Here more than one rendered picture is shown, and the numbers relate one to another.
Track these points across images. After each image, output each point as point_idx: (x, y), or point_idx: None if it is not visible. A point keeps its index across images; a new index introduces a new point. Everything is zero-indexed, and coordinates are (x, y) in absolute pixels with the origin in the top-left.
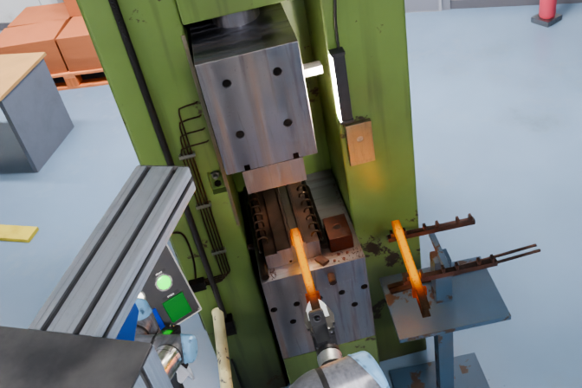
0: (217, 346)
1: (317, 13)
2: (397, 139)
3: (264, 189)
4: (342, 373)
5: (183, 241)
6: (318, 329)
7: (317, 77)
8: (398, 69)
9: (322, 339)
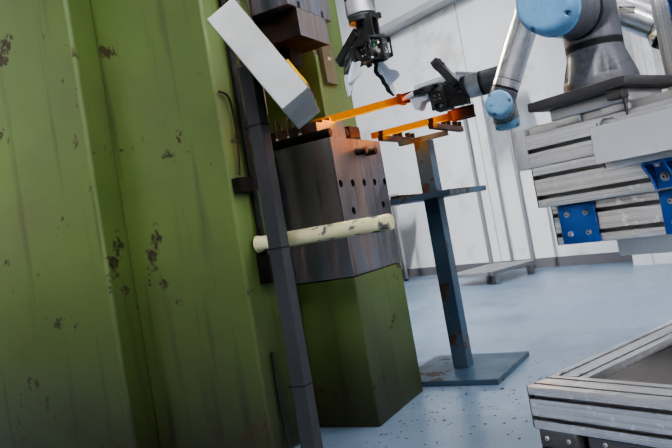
0: (308, 229)
1: None
2: (342, 75)
3: (309, 36)
4: None
5: (227, 113)
6: (447, 69)
7: None
8: (334, 12)
9: (454, 76)
